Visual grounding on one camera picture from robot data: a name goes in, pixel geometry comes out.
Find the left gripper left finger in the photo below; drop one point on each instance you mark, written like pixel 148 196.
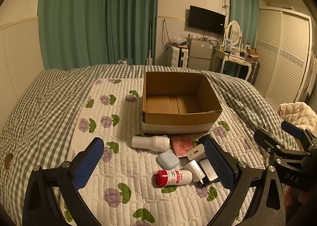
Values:
pixel 40 203

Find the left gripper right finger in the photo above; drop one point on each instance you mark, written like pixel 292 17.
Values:
pixel 267 204

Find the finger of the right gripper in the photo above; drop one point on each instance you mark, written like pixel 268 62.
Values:
pixel 267 141
pixel 305 136

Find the grey 65W charger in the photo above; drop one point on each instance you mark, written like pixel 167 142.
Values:
pixel 208 170

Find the white power adapter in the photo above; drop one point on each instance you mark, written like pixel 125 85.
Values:
pixel 197 153

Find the white handheld device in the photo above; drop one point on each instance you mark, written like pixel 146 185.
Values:
pixel 154 143

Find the person's right hand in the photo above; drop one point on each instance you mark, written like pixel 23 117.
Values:
pixel 300 203

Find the cream quilted cushion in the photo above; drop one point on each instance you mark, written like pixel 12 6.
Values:
pixel 299 114

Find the white tube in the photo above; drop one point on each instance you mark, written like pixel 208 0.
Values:
pixel 197 173

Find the grey checked bedspread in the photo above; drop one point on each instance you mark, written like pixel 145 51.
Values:
pixel 41 125

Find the white louvered wardrobe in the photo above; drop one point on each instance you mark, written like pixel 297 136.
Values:
pixel 284 45

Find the pink patterned pouch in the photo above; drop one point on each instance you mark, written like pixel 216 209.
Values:
pixel 182 145

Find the white dressing table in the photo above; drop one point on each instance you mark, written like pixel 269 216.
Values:
pixel 219 59

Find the brown cardboard box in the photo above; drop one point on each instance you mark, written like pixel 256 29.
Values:
pixel 178 103

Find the floral white quilted mat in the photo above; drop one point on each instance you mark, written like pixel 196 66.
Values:
pixel 122 190

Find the light blue earbuds case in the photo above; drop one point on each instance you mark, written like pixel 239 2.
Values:
pixel 168 160

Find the red capped white bottle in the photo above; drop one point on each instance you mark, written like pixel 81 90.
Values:
pixel 173 177

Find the grey mini fridge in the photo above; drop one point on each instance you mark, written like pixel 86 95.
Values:
pixel 200 55

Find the oval white vanity mirror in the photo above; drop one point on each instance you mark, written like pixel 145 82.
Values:
pixel 233 33

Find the white suitcase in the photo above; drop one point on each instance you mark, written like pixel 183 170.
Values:
pixel 177 56

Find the green curtain by wardrobe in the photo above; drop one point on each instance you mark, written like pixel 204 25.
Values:
pixel 246 13

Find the clear water jug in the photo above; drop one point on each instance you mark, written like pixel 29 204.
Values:
pixel 127 61

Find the large green curtain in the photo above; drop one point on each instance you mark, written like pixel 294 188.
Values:
pixel 79 33

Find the black wall television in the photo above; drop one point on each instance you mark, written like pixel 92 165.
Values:
pixel 206 20

